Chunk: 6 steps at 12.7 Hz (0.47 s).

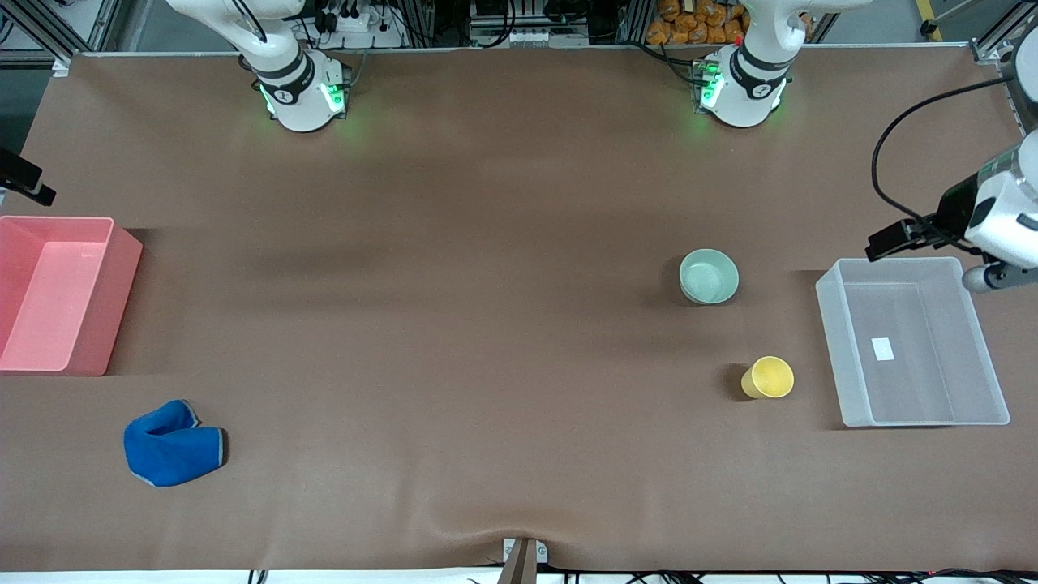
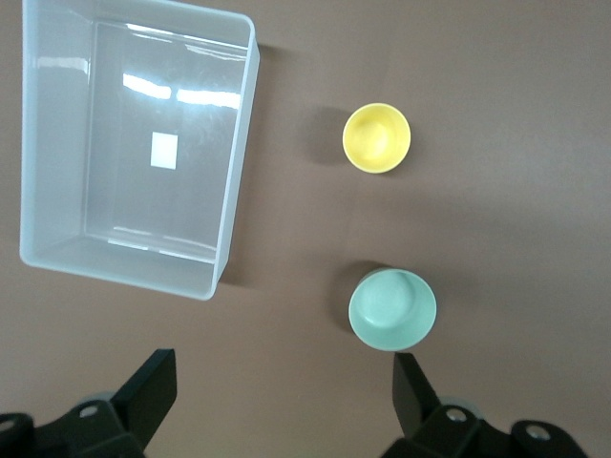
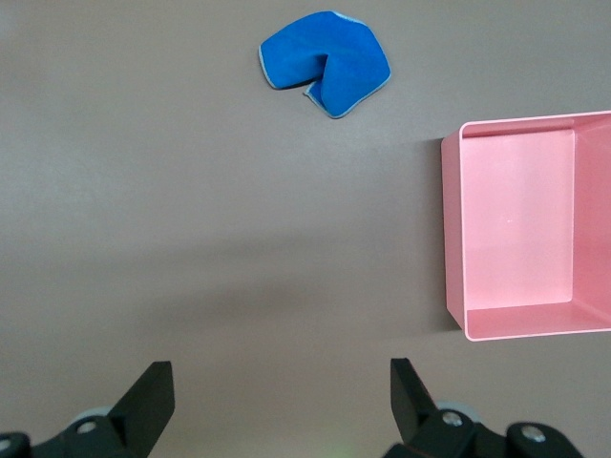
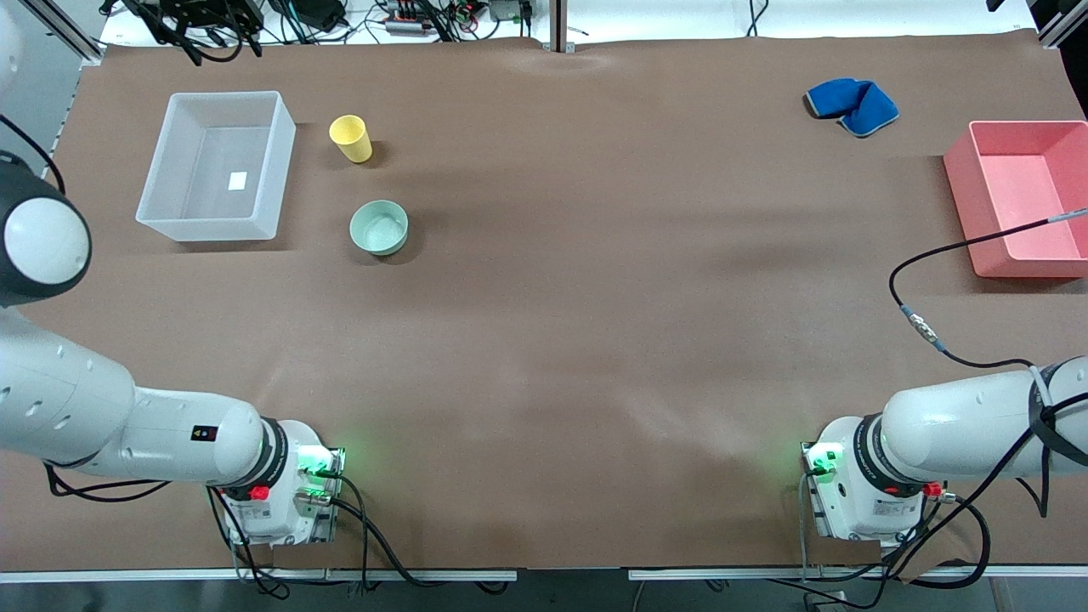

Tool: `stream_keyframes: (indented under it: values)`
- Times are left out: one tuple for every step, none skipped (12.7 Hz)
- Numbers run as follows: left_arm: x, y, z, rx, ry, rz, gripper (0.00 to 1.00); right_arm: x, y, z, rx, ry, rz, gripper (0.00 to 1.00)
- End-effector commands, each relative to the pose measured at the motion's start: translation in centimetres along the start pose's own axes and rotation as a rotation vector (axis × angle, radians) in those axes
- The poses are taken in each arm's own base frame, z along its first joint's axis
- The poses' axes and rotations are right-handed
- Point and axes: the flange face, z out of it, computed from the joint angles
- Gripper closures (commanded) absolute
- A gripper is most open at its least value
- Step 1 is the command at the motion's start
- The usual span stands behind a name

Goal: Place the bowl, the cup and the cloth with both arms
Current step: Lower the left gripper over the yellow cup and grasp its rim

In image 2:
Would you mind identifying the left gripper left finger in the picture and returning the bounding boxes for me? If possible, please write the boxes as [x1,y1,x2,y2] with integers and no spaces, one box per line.
[0,347,179,458]

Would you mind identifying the brown table cover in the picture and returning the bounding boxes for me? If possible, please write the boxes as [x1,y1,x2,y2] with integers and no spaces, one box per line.
[0,0,611,458]

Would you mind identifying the mint green bowl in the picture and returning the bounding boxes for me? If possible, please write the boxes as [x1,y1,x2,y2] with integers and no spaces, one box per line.
[348,267,438,353]

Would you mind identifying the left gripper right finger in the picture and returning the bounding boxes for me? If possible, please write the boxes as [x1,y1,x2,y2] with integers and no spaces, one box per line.
[381,352,588,458]

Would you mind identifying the white paper label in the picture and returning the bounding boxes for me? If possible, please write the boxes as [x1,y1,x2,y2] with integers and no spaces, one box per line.
[150,132,179,171]

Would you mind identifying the clear plastic bin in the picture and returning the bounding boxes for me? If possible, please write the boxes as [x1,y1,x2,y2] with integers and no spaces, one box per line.
[18,0,263,302]

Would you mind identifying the yellow cup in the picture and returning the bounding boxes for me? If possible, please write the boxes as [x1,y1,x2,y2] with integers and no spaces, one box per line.
[342,102,412,175]

